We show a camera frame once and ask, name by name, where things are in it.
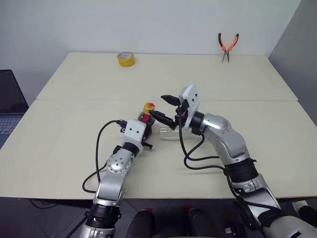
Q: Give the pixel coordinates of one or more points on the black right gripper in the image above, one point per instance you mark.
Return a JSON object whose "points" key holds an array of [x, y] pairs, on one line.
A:
{"points": [[182, 119]]}

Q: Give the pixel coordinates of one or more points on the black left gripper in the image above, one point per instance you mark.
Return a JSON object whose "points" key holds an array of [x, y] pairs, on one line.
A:
{"points": [[147, 145]]}

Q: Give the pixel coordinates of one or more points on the clear bottle with dark drink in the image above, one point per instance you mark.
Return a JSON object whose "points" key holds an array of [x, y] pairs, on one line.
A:
{"points": [[148, 118]]}

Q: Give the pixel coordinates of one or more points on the bottle with yellow cap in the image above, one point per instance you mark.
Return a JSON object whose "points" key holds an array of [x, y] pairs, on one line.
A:
{"points": [[148, 107]]}

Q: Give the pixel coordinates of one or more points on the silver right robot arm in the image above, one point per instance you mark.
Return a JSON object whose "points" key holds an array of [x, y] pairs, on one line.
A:
{"points": [[223, 129]]}

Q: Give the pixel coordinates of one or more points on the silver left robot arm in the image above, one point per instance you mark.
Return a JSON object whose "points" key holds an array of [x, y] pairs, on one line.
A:
{"points": [[116, 164]]}

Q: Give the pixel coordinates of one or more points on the clear stemless wine glass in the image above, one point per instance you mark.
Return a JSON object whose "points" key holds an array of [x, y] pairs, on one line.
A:
{"points": [[166, 133]]}

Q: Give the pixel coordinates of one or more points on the yellow tape roll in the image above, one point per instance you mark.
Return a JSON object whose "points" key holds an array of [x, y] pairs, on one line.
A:
{"points": [[125, 60]]}

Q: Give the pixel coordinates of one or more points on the orange black needle-nose pliers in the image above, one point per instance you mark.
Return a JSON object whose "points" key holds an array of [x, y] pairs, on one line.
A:
{"points": [[226, 48]]}

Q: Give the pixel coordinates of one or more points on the dark rounded shape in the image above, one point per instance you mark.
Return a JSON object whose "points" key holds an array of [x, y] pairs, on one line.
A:
{"points": [[203, 225], [141, 225]]}

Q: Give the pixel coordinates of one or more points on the dark laptop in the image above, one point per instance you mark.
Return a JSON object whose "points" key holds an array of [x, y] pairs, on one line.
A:
{"points": [[10, 99]]}

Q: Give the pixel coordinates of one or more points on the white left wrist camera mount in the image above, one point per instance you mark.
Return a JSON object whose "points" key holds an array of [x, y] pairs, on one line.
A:
{"points": [[133, 136]]}

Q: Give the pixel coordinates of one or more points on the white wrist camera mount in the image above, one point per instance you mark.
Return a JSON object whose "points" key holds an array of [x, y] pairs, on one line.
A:
{"points": [[133, 136], [190, 109]]}

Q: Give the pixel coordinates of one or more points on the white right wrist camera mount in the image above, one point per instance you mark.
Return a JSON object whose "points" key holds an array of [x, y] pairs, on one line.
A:
{"points": [[190, 109]]}

